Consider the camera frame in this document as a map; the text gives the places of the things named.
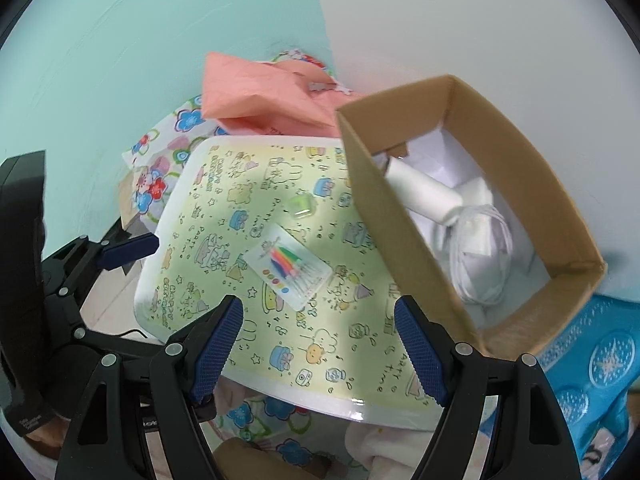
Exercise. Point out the white cloth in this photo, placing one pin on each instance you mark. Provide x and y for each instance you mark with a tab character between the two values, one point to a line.
430	198

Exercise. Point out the pink paper bag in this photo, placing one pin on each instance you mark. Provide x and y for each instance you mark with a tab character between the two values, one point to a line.
292	95

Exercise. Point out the floral patterned cloth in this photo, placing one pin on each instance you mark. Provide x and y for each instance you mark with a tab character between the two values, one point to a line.
156	161

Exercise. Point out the left hand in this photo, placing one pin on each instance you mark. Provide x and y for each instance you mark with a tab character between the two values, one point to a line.
239	460

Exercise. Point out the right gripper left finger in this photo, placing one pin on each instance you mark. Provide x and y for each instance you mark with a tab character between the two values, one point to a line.
132	387

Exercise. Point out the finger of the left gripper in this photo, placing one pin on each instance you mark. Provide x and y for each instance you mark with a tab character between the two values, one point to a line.
87	346
115	252

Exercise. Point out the small green case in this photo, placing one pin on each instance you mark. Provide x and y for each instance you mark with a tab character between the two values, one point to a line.
302	205

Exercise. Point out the yellow cartoon tray table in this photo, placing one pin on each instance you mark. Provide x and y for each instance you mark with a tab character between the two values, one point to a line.
271	221

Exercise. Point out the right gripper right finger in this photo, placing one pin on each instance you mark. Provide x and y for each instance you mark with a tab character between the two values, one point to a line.
530	438

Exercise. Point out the brown cardboard box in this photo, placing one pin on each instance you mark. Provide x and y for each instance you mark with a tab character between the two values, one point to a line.
468	216

